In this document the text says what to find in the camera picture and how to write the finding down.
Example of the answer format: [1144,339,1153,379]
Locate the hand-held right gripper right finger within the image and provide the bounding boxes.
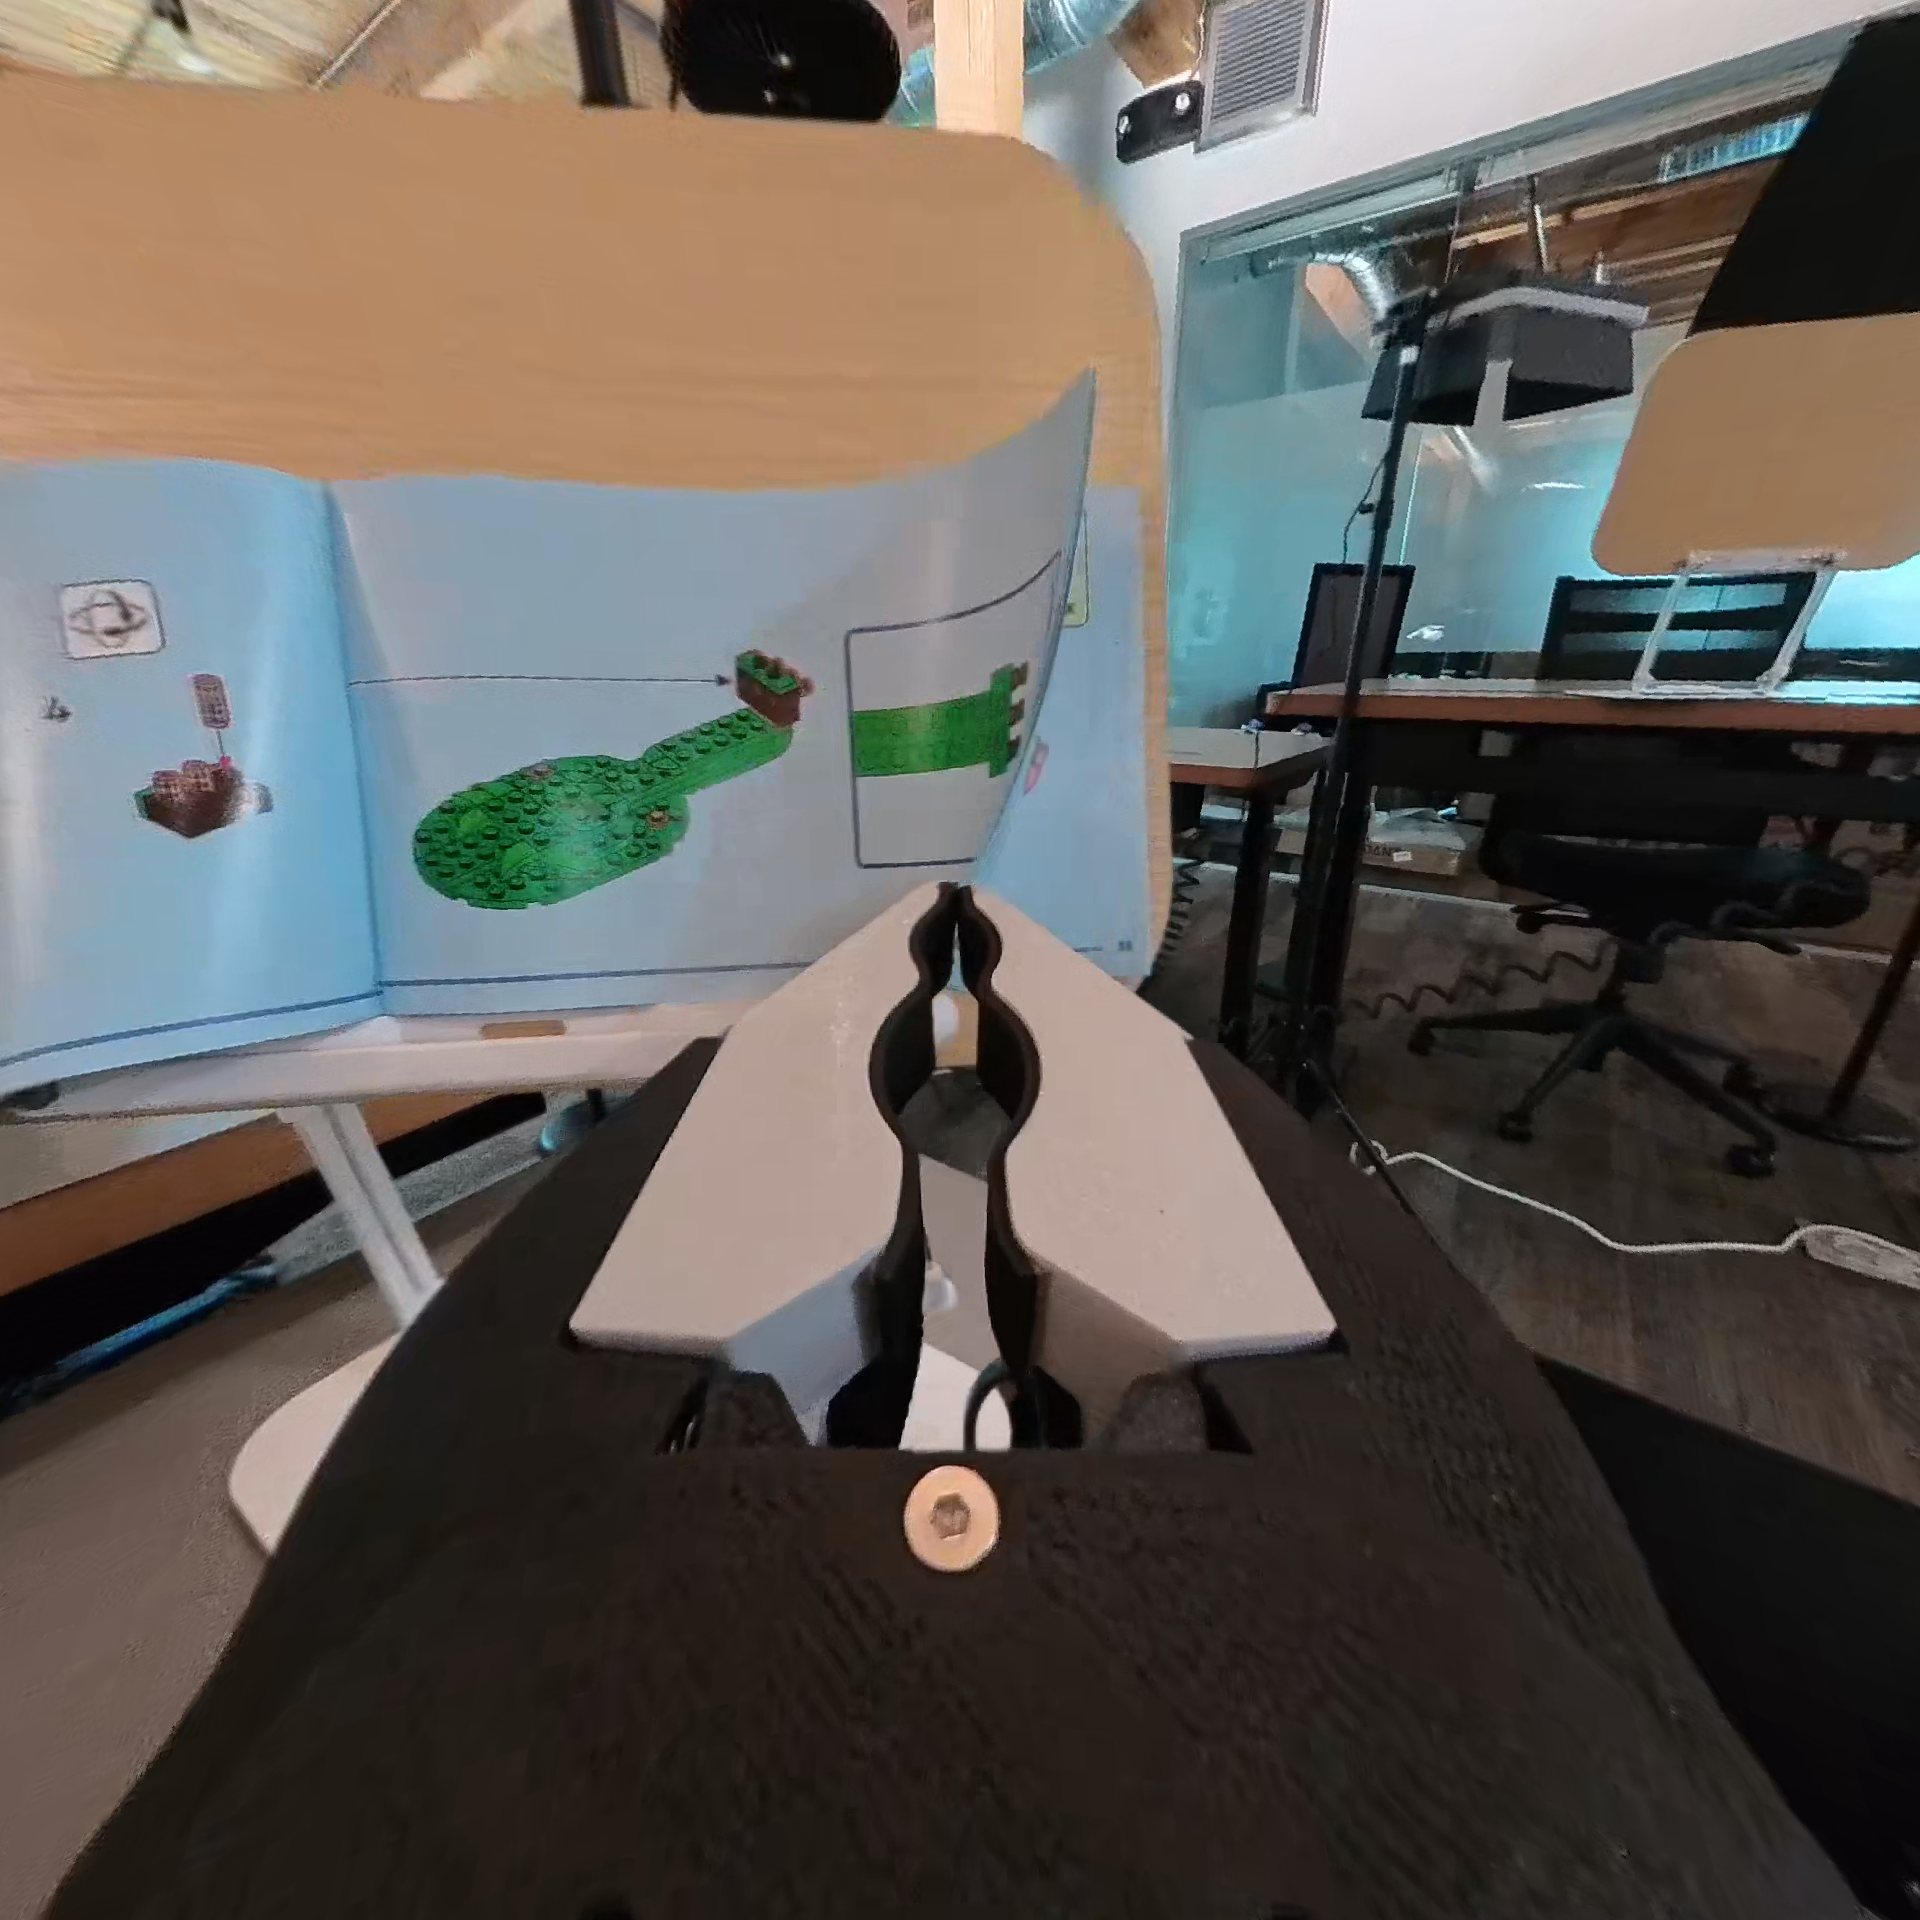
[957,884,1340,1446]

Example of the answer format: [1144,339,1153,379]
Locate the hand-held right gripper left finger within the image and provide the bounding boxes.
[563,883,962,1446]

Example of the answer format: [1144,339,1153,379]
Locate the light blue instruction booklet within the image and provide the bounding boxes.
[0,367,1153,1102]

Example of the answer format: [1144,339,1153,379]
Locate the wood edged office desk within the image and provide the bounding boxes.
[1262,677,1920,1127]
[0,1093,558,1300]

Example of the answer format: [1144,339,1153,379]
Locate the flat cardboard box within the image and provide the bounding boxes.
[1359,811,1486,878]

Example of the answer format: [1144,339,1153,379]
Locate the black light stand pole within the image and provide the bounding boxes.
[1221,338,1425,1115]

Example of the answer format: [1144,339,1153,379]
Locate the black office chair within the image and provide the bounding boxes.
[1410,815,1877,1179]

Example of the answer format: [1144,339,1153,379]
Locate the black monitor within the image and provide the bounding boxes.
[1293,562,1419,684]

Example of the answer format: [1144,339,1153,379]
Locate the black mesh back chair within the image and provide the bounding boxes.
[1542,570,1852,690]

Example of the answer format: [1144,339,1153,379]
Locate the black studio light panel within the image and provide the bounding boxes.
[1361,278,1646,425]

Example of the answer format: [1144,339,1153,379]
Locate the grey air vent grille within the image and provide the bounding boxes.
[1196,0,1332,154]

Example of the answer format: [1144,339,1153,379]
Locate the black light flag panel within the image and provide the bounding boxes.
[1688,18,1920,339]

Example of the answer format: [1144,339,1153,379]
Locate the white cable with power strip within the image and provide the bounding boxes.
[1347,1147,1920,1292]

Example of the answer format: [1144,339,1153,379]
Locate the silver air duct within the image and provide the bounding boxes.
[1017,0,1150,86]

